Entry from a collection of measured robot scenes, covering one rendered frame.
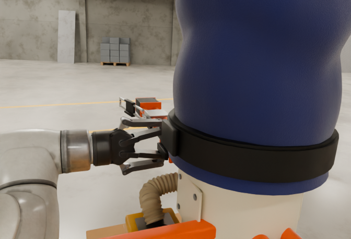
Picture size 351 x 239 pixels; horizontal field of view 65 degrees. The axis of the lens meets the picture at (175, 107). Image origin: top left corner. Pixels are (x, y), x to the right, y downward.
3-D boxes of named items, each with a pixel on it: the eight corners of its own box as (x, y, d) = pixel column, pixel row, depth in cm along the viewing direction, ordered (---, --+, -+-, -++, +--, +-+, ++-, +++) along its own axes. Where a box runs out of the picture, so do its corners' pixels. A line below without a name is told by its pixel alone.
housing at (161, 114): (170, 129, 83) (171, 114, 82) (148, 130, 81) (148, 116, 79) (163, 122, 89) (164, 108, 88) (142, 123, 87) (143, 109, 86)
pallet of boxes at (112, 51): (130, 64, 1446) (130, 37, 1413) (128, 66, 1358) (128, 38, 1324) (104, 63, 1436) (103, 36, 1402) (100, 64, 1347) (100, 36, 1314)
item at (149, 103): (161, 116, 95) (161, 102, 93) (140, 117, 92) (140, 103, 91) (154, 109, 102) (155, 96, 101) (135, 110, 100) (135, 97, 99)
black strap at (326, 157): (377, 170, 33) (385, 139, 32) (202, 199, 25) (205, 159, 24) (261, 117, 53) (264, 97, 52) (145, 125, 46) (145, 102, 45)
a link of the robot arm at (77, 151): (64, 162, 62) (91, 159, 64) (63, 182, 54) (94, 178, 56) (62, 124, 60) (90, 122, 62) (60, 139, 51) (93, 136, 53)
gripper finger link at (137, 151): (120, 151, 59) (119, 157, 59) (168, 156, 63) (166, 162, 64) (118, 144, 62) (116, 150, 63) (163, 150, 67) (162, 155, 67)
